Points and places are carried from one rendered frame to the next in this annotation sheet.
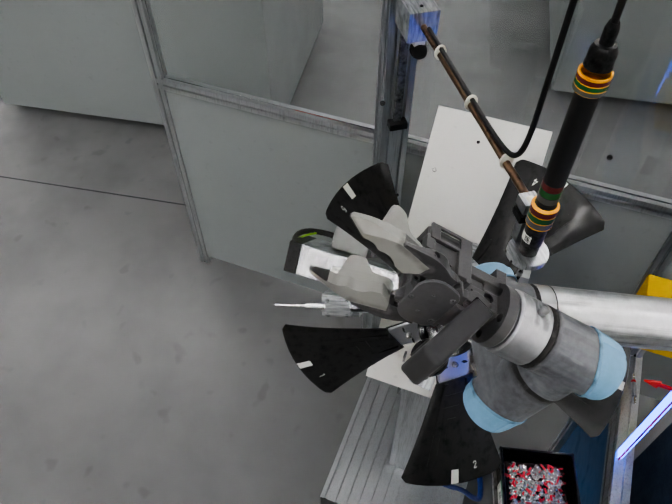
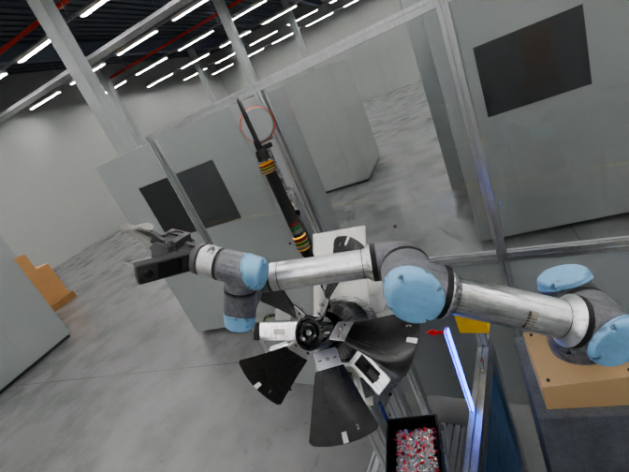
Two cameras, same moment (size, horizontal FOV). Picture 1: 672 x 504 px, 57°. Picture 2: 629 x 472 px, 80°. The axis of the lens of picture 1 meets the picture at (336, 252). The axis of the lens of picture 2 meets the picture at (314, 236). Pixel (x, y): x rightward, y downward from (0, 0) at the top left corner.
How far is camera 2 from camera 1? 80 cm
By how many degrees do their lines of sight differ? 33
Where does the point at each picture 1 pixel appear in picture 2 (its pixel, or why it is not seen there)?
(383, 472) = not seen: outside the picture
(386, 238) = (129, 228)
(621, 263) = not seen: hidden behind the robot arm
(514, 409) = (229, 308)
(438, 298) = (161, 251)
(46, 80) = (212, 313)
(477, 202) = not seen: hidden behind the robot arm
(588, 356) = (235, 261)
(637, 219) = (475, 270)
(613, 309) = (306, 261)
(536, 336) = (207, 257)
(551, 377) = (226, 278)
